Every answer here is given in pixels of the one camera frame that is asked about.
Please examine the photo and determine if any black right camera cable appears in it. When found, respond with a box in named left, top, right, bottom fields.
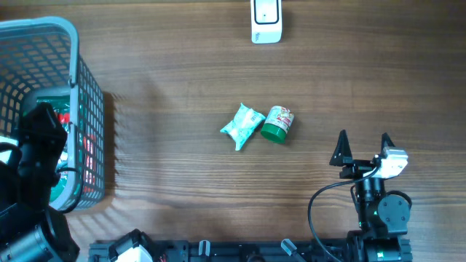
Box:
left=307, top=165, right=382, bottom=262

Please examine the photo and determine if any green lid jar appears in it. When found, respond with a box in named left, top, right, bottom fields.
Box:
left=261, top=106, right=294, bottom=144

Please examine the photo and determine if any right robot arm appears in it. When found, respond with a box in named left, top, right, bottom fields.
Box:
left=329, top=130, right=413, bottom=262

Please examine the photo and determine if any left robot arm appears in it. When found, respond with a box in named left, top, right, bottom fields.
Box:
left=1, top=103, right=80, bottom=261

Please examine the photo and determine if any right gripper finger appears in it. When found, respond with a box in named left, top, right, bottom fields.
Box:
left=329, top=130, right=353, bottom=167
left=381, top=132, right=395, bottom=151

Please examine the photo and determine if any grey plastic shopping basket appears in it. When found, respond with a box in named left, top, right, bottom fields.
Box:
left=1, top=17, right=105, bottom=210

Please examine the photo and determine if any green 3M gloves package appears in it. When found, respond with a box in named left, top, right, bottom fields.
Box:
left=36, top=95, right=71, bottom=202

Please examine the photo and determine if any white barcode scanner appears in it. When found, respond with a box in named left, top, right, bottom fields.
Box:
left=250, top=0, right=283, bottom=44

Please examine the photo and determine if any mint green white pouch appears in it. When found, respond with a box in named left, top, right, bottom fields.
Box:
left=220, top=103, right=266, bottom=151

